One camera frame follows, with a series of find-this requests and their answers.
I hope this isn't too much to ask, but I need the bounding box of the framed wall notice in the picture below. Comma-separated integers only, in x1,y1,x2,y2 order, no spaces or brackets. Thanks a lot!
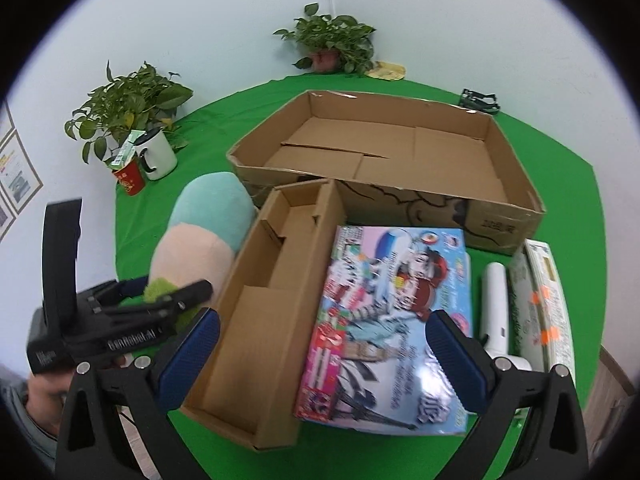
0,130,43,216
0,195,16,241

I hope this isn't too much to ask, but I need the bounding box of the white mug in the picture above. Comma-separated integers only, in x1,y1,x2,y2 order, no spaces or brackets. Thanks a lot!
134,127,179,182

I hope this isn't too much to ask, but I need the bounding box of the red cup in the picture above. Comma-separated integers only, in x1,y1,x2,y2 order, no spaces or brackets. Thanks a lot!
111,157,147,196

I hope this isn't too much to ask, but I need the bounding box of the small cardboard divider box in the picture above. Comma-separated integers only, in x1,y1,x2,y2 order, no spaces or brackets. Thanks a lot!
181,178,351,451

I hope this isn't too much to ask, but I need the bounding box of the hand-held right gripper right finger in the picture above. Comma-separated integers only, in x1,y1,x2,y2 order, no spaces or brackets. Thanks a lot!
425,309,588,480

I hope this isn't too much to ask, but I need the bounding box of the white handheld device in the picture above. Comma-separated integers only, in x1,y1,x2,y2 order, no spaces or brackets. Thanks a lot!
477,261,533,371

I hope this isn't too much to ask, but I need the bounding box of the person's left hand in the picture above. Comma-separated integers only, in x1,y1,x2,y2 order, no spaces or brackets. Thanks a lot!
26,367,76,437

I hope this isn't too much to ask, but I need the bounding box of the white green medicine box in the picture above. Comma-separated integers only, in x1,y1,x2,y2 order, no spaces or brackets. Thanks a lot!
507,239,577,411

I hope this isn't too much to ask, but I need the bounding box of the large potted green plant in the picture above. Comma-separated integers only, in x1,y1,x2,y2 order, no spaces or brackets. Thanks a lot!
64,60,195,165

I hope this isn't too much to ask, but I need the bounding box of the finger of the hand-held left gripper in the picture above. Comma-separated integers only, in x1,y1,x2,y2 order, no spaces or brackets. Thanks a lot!
87,276,150,306
100,280,213,322

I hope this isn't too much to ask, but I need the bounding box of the yellow packet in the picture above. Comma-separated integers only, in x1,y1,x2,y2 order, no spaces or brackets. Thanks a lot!
367,61,406,81

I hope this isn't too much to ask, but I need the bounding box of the large cardboard box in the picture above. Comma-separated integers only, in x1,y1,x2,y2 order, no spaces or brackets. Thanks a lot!
226,90,547,256

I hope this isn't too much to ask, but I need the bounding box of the green tablecloth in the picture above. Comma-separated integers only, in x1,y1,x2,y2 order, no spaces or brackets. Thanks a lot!
114,74,601,480

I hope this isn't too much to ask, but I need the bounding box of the small potted green plant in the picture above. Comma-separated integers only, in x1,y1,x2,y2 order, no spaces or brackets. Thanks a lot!
272,2,377,76

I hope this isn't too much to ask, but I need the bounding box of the green packet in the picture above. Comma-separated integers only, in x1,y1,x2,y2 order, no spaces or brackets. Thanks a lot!
107,130,146,168

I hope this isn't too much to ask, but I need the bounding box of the person's left forearm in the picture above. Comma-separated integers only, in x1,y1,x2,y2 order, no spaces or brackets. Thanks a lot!
0,365,58,471

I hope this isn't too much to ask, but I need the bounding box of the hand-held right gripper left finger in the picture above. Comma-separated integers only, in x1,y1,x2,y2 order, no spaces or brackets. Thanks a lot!
55,305,221,480

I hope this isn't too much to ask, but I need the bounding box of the black wire holder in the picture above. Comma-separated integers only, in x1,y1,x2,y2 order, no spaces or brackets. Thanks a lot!
459,87,502,116

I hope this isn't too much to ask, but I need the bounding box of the pastel plush toy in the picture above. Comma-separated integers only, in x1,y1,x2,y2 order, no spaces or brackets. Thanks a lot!
144,171,258,321

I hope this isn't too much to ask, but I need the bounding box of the colourful puzzle box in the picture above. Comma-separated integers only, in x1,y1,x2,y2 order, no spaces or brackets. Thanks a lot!
294,225,473,435

